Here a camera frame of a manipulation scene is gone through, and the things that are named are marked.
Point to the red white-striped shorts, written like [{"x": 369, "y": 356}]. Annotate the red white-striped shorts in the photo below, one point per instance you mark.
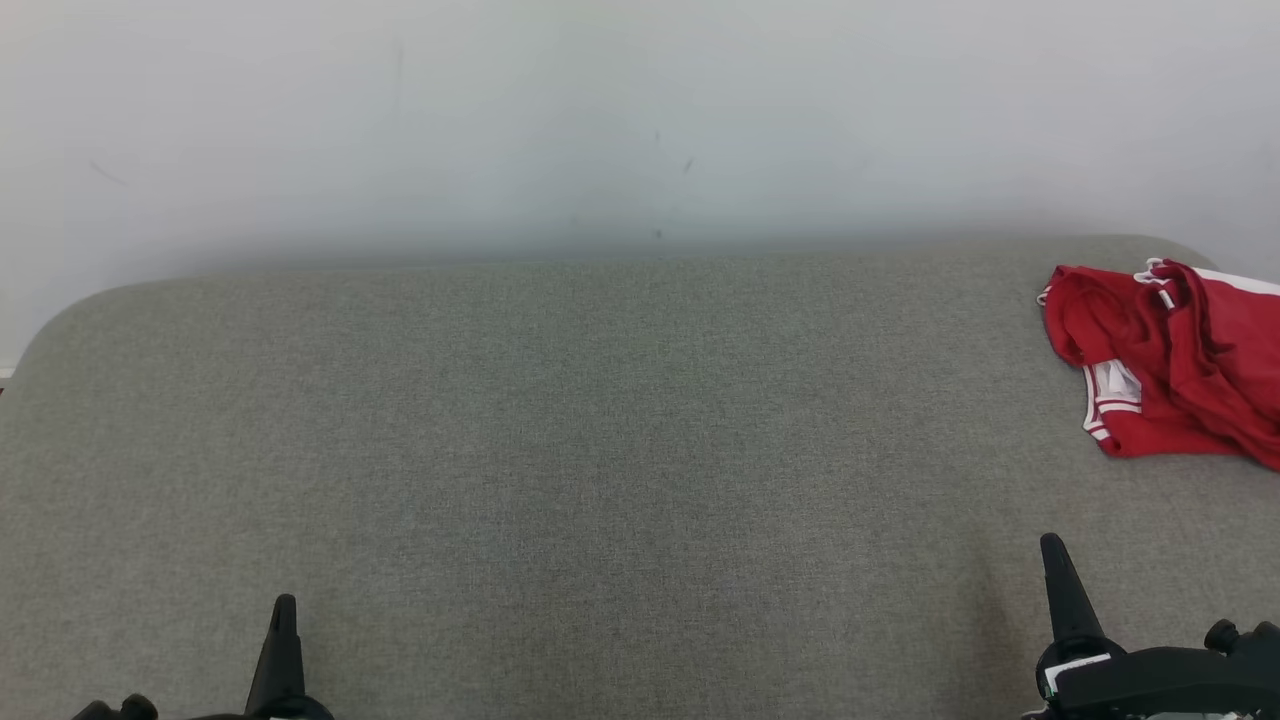
[{"x": 1240, "y": 335}]

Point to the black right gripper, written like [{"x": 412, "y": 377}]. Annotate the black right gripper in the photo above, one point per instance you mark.
[{"x": 1170, "y": 685}]

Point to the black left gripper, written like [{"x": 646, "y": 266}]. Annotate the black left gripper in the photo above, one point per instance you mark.
[{"x": 200, "y": 716}]

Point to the grey fabric sofa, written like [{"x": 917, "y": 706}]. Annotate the grey fabric sofa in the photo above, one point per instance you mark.
[{"x": 600, "y": 450}]

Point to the red Bulls 23 jersey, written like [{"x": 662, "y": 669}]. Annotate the red Bulls 23 jersey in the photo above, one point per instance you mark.
[{"x": 1150, "y": 425}]

